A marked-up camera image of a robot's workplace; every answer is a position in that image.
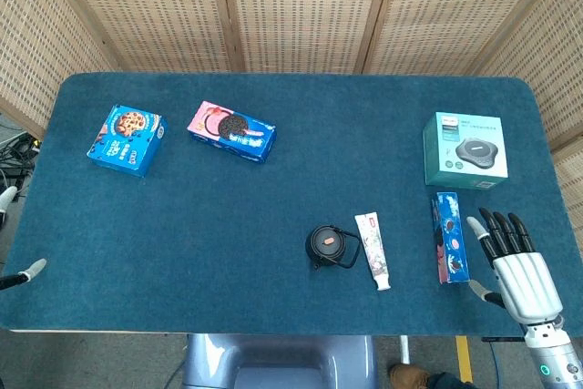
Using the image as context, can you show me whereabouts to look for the pink and blue Oreo box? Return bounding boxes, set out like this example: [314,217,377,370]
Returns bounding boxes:
[187,99,278,165]

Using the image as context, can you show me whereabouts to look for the woven bamboo folding screen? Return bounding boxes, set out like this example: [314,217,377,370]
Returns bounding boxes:
[0,0,583,253]

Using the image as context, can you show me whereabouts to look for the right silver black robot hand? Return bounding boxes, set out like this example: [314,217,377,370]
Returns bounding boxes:
[466,207,565,324]

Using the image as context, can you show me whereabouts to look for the tangle of black floor cables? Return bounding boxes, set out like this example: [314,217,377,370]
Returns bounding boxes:
[0,129,43,201]

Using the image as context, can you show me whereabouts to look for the yellow floor tape strip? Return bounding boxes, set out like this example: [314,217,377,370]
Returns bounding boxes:
[455,335,475,384]

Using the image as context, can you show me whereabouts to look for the thin blue cable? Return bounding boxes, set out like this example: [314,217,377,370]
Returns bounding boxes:
[488,342,504,389]

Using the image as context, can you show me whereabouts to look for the brown shoe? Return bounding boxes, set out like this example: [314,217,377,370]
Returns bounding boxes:
[388,362,433,389]

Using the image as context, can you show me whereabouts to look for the teal speaker product box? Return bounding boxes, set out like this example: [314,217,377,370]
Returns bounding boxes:
[422,110,510,191]

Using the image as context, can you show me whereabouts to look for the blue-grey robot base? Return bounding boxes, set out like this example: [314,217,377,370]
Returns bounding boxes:
[181,333,380,389]

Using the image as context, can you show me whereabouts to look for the left robot hand white fingertips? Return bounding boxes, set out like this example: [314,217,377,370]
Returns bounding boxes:
[0,185,48,292]

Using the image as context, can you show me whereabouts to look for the blue felt table cover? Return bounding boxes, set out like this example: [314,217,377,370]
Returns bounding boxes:
[0,71,583,338]

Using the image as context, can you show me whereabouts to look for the slim blue Oreo box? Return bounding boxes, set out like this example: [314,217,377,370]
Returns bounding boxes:
[430,191,471,286]

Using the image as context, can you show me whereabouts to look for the blue chocolate chip cookie box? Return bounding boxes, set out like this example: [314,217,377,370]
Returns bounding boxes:
[86,104,169,179]

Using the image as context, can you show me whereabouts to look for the floral white toothpaste tube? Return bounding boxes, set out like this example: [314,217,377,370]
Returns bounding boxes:
[354,211,394,292]

